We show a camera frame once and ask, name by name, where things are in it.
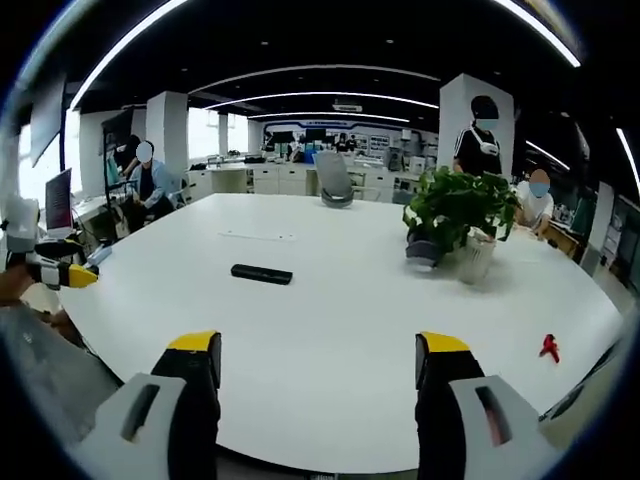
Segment grey office chair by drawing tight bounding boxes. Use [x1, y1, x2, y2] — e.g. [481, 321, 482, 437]
[313, 151, 357, 209]

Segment green potted plant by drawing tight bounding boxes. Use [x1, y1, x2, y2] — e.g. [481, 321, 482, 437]
[402, 167, 523, 257]

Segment white ribbed plant pot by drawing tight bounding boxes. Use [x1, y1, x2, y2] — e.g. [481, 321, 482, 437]
[456, 230, 498, 285]

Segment wall-mounted screen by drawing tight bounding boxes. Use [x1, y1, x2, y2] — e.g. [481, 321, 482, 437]
[28, 74, 67, 169]

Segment person's grey clothing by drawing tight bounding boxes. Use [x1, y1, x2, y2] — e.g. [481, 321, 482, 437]
[0, 302, 124, 451]

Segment small red clip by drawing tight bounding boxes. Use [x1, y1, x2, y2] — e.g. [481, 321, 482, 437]
[538, 333, 563, 365]

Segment white cabinet row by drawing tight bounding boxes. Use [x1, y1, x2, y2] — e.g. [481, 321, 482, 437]
[187, 162, 396, 204]

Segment grey plant pot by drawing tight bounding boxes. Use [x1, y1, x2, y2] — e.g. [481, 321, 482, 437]
[405, 228, 446, 269]

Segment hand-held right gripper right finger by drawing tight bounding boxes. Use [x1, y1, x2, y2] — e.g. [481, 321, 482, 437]
[414, 330, 559, 480]

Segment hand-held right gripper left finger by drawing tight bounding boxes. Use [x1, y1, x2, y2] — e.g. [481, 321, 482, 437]
[74, 329, 223, 480]

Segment black remote control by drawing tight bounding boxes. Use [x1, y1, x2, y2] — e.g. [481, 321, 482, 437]
[230, 263, 294, 287]

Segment computer monitor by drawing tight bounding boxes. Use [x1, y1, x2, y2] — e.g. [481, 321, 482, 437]
[43, 168, 74, 236]

